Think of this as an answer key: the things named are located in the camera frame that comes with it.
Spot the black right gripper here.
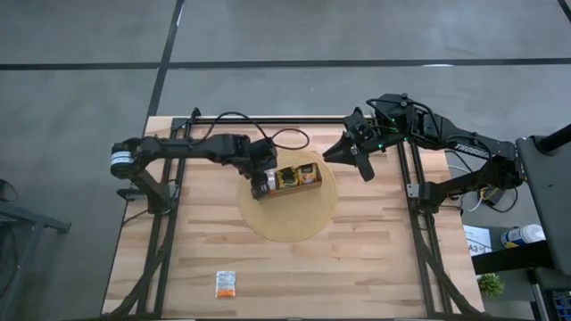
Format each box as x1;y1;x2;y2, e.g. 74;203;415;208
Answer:
321;128;387;184

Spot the green lemon lime tea bag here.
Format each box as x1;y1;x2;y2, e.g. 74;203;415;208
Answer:
277;166;301;189

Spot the wooden compartment tea box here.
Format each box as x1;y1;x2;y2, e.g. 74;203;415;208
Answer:
256;161;324;200

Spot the round woven straw placemat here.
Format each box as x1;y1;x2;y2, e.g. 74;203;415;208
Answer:
236;149;339;244

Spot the black power strip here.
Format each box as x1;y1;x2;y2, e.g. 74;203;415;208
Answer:
116;187;146;202

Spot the black electronics box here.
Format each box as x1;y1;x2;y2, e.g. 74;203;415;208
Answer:
479;185;515;213

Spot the white paper sheet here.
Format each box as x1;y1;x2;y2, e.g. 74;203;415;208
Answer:
462;225;493;258

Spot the white wipes canister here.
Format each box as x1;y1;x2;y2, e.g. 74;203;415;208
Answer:
500;224;547;250

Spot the small green plant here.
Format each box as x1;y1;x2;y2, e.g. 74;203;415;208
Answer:
477;272;507;299

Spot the black low shelf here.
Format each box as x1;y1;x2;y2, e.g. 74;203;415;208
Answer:
471;243;554;276

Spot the dark desk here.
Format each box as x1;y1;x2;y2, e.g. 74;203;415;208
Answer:
516;123;571;278

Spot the grey metal cart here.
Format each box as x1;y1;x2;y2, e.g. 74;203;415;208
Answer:
0;177;72;321

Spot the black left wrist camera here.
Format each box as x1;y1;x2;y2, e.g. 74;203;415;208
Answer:
249;138;279;167

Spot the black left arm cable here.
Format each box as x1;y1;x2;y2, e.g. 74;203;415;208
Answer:
191;111;311;152

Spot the black aluminium table frame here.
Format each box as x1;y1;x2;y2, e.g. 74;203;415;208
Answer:
102;106;485;321

